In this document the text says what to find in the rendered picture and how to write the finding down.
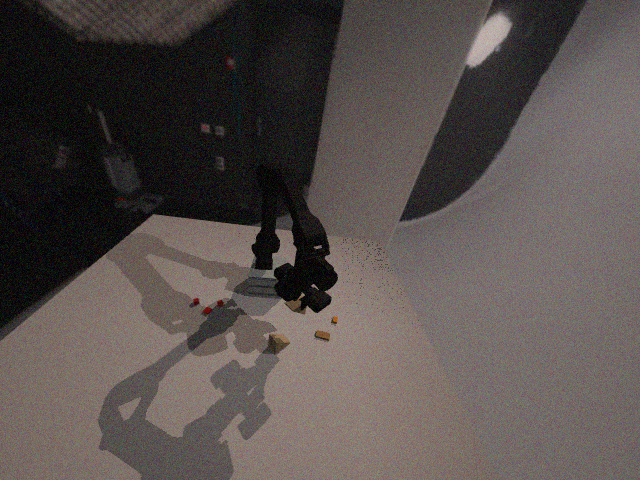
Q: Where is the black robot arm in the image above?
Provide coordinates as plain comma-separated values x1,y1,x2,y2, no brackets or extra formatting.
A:
251,164,338,302

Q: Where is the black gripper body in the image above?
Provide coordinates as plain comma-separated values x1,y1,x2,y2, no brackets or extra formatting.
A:
274,263,331,313

